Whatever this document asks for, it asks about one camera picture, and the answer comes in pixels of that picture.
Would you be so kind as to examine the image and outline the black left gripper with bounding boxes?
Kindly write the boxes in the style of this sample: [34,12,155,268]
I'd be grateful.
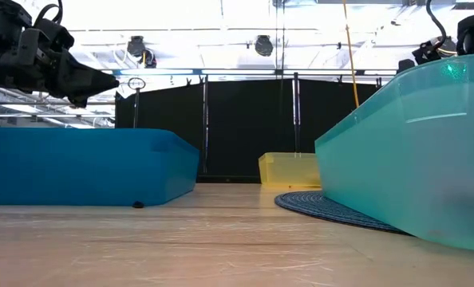
[9,27,120,109]

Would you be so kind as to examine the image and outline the round black ceiling lamp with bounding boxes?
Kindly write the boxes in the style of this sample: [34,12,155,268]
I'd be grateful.
[254,34,275,57]
[126,35,147,57]

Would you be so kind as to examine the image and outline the dark hanging ceiling device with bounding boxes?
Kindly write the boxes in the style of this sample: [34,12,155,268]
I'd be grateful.
[140,47,158,69]

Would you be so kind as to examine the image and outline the blue plastic bin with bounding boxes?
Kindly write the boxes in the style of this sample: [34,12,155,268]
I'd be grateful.
[0,127,201,207]

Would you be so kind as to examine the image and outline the black partition panel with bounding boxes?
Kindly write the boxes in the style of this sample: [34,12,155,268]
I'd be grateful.
[114,78,381,184]

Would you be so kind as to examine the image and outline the yellow translucent plastic bin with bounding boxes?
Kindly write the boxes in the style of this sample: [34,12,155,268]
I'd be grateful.
[258,151,322,187]

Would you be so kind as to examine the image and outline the dark blue round placemat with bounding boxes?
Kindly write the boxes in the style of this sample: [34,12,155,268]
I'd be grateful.
[274,190,412,236]

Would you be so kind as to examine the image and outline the teal translucent plastic bin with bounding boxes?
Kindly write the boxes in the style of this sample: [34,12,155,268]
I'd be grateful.
[314,53,474,253]

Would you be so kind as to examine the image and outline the black ring-topped stand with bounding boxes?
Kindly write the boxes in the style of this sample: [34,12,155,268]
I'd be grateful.
[126,76,147,129]

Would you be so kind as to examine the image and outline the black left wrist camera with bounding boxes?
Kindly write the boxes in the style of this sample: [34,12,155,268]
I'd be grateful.
[32,18,76,53]

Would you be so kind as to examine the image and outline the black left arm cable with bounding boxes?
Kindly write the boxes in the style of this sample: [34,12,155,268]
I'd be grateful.
[34,0,65,26]

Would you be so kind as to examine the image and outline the yellow hanging cable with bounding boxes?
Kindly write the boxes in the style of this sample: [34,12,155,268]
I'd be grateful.
[342,0,361,109]

